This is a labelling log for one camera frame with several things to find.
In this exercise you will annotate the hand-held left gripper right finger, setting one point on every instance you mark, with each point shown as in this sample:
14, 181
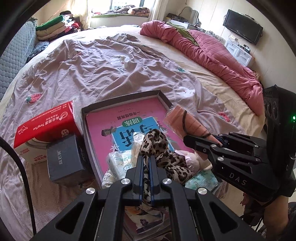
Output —
154, 180

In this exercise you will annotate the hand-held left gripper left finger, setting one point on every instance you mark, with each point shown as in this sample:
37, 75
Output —
141, 178

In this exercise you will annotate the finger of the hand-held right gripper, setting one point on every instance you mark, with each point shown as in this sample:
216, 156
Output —
242, 142
201, 144

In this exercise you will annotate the pale purple plush toy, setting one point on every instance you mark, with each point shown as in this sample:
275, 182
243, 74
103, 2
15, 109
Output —
188, 160

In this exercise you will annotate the leopard print cloth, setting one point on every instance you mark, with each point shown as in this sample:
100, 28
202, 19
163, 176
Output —
166, 160

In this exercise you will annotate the floral tissue pack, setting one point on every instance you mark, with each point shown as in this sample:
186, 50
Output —
120, 162

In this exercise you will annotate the tan stockings packet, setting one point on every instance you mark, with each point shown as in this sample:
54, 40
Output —
182, 120

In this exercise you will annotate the white baby socks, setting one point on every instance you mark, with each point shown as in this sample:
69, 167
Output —
107, 180

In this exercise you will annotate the green white wipes pack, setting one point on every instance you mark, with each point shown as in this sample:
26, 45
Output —
201, 180

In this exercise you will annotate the printed clear plastic packet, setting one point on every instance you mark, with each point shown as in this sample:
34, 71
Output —
143, 220

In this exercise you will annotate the dark cardboard box tray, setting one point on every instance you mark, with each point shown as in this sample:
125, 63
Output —
120, 102

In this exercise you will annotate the person's right forearm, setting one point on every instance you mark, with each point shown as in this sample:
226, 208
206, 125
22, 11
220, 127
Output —
276, 215

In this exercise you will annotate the pink book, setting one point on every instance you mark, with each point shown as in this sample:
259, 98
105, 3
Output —
104, 120

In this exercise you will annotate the dark navy box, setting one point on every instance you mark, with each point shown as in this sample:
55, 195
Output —
67, 157

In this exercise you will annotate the white drawer cabinet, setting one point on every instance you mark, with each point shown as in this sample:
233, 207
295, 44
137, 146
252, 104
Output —
240, 54

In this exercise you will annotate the pink quilt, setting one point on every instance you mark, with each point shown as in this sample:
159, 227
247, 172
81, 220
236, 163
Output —
208, 51

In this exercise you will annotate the red tissue box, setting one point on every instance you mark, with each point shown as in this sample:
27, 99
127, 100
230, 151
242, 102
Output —
44, 125

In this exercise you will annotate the green cloth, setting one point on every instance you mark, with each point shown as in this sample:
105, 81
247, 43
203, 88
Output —
185, 34

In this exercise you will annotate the black television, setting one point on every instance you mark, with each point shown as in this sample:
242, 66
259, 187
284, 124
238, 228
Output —
242, 26

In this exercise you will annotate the purple printed bedspread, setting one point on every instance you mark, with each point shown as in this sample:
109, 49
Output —
81, 64

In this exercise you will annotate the cream curtain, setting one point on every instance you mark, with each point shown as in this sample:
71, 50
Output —
157, 10

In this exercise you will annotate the bedding on windowsill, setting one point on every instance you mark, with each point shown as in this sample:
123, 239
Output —
136, 11

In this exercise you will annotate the dark patterned pillow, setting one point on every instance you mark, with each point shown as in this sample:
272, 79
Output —
38, 51

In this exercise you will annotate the pile of folded clothes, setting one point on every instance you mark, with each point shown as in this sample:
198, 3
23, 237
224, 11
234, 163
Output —
53, 27

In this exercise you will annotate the grey quilted headboard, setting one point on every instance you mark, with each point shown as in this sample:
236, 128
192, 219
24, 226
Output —
13, 58

